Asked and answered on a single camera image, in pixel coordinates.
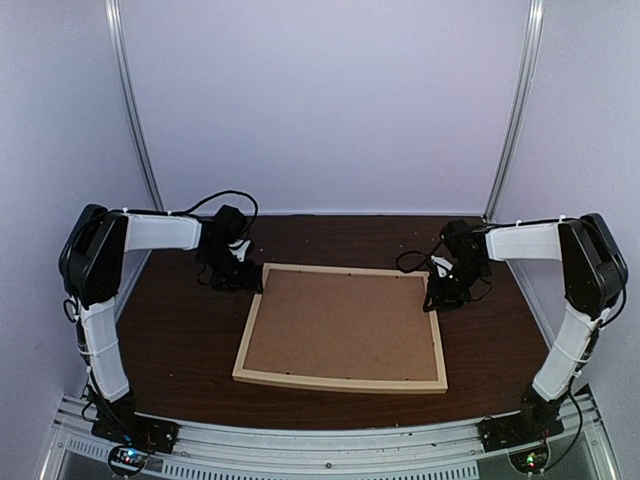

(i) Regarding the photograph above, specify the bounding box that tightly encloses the left round circuit board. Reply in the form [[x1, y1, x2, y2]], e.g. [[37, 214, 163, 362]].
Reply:
[[107, 445, 149, 477]]

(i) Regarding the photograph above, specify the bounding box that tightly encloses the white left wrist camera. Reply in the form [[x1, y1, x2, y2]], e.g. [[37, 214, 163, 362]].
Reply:
[[228, 239, 253, 262]]

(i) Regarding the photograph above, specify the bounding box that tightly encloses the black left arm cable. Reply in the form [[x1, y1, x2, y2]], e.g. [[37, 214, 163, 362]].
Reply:
[[169, 189, 260, 236]]

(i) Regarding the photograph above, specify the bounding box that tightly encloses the right round circuit board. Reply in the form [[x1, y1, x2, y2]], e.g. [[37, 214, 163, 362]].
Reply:
[[509, 447, 550, 475]]

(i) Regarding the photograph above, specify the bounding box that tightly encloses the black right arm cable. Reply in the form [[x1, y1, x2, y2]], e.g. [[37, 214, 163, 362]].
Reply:
[[394, 237, 494, 304]]

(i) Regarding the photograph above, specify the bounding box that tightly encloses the round circuit board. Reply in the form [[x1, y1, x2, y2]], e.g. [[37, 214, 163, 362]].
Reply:
[[509, 447, 550, 475], [107, 445, 149, 477]]

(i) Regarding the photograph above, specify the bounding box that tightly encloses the brown backing board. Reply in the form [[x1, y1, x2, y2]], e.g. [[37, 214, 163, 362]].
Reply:
[[243, 269, 441, 381]]

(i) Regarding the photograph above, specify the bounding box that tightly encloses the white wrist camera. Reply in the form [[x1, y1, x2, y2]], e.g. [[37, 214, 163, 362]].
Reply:
[[431, 255, 453, 278], [228, 239, 253, 262]]

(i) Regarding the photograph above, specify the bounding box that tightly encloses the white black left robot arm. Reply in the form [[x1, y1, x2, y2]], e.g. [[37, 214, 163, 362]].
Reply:
[[58, 204, 263, 444]]

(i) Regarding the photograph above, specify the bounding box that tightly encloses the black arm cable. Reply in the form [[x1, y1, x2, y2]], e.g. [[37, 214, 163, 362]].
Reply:
[[394, 237, 494, 304], [169, 189, 260, 236]]

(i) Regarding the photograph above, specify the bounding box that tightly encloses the aluminium front rail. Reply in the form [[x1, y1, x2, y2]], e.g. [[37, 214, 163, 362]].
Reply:
[[39, 394, 621, 480]]

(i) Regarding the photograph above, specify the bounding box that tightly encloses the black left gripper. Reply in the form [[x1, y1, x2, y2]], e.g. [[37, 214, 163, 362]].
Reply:
[[200, 246, 265, 296]]

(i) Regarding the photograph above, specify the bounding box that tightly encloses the right aluminium corner post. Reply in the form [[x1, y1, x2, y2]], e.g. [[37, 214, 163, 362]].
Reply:
[[483, 0, 545, 220]]

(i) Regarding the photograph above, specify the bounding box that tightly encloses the aluminium corner post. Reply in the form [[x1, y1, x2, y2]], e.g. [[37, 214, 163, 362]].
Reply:
[[104, 0, 164, 211], [483, 0, 545, 220]]

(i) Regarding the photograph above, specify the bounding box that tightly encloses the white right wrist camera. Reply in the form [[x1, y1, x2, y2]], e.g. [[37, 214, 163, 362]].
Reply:
[[431, 255, 453, 278]]

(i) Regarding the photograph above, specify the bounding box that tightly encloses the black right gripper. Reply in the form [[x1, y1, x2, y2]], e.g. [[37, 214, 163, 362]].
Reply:
[[423, 259, 489, 313]]

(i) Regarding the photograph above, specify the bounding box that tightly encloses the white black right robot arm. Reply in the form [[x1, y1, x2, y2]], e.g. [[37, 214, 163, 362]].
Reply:
[[423, 213, 629, 405]]

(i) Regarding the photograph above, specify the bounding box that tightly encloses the left aluminium corner post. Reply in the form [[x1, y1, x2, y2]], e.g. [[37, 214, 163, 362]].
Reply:
[[104, 0, 164, 211]]

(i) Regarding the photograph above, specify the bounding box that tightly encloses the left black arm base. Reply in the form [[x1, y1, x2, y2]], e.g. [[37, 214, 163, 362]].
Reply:
[[91, 393, 180, 454]]

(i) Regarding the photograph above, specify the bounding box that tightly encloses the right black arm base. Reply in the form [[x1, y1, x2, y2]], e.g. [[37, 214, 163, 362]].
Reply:
[[477, 386, 567, 452]]

